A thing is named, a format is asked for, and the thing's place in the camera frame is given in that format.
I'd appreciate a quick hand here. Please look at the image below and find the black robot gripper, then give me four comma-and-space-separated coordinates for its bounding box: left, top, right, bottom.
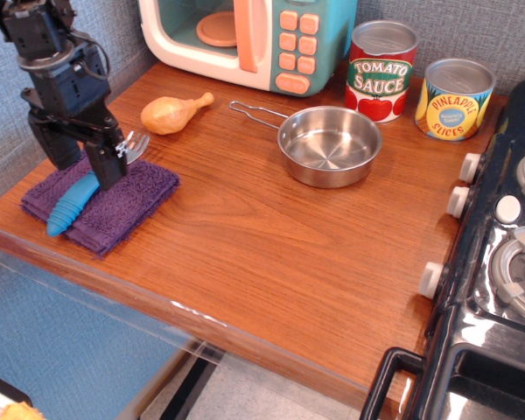
19, 41, 127, 191

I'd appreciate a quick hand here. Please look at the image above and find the blue handled metal fork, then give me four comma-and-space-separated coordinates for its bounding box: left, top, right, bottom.
46, 131, 151, 237

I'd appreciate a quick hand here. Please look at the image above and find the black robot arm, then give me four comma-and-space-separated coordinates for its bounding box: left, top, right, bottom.
0, 1, 127, 190

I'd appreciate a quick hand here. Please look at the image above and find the purple folded towel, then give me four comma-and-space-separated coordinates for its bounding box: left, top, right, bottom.
22, 157, 180, 256

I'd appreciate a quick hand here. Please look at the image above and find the toy chicken drumstick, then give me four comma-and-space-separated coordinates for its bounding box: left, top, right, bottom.
140, 93, 214, 135

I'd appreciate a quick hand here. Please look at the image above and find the teal toy microwave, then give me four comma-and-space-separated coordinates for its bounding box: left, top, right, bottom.
138, 1, 358, 97

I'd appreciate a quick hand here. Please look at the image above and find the small steel saucepan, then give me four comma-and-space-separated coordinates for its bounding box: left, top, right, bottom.
228, 101, 382, 189

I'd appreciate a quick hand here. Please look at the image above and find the orange object bottom left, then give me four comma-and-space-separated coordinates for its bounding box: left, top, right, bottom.
0, 402, 45, 420

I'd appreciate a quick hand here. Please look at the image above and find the tomato sauce can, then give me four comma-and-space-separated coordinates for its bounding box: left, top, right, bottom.
345, 20, 418, 123

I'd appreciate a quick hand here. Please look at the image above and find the white stove knob bottom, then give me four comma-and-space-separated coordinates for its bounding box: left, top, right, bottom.
418, 262, 444, 299

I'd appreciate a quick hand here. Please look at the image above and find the white stove knob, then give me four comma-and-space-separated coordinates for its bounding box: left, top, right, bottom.
458, 153, 482, 184
446, 186, 470, 219
418, 262, 444, 299

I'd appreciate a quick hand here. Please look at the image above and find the pineapple slices can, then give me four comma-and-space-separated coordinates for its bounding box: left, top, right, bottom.
415, 58, 496, 142

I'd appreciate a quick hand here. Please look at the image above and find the white stove knob middle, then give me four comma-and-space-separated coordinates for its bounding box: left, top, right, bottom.
446, 186, 470, 219

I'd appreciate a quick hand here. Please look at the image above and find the white stove knob top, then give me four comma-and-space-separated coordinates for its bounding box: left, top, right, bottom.
458, 153, 482, 184

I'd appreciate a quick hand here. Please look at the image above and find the black toy stove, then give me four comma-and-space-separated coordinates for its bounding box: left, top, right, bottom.
401, 80, 525, 419

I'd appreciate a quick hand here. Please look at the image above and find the black oven door handle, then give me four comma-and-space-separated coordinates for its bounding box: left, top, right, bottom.
360, 346, 426, 420

